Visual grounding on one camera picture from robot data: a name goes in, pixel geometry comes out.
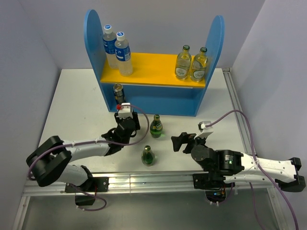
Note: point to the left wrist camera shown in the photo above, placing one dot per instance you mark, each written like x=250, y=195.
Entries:
x=124, y=111

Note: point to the yellow glass bottle right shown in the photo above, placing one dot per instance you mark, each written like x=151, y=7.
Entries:
x=199, y=65

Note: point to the aluminium rail front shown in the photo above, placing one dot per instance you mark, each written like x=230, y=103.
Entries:
x=125, y=183

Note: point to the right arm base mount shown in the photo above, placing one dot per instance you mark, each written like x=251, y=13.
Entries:
x=217, y=190

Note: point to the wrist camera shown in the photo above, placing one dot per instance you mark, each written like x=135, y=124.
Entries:
x=124, y=111
x=205, y=129

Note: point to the green glass bottle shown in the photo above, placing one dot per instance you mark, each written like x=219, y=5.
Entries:
x=156, y=127
x=147, y=156

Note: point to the yellow glass bottle left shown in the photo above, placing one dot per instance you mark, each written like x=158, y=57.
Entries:
x=183, y=63

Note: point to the dark can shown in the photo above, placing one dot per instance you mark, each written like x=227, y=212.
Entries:
x=119, y=93

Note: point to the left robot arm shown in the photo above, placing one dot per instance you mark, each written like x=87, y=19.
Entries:
x=51, y=162

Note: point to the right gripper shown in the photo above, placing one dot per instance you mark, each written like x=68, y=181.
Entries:
x=177, y=141

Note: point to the green glass bottle front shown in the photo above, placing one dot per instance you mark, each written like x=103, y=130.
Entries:
x=147, y=156

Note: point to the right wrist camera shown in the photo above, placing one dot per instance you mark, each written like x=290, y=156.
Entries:
x=205, y=129

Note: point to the aluminium rail right side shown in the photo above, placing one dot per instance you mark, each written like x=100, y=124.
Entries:
x=243, y=128

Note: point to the yellow glass bottle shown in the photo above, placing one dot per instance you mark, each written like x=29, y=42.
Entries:
x=183, y=63
x=199, y=65

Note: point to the Pocari bottle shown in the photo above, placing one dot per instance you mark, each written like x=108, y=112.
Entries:
x=109, y=39
x=123, y=54

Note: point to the blue and yellow wooden shelf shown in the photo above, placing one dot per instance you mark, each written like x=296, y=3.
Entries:
x=152, y=86

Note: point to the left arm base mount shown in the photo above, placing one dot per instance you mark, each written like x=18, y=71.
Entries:
x=87, y=193

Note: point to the aluminium rail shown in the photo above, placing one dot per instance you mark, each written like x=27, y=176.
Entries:
x=125, y=183
x=243, y=128

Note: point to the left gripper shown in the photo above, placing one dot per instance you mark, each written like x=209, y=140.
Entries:
x=135, y=118

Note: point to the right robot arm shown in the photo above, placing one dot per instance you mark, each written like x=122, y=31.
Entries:
x=226, y=168

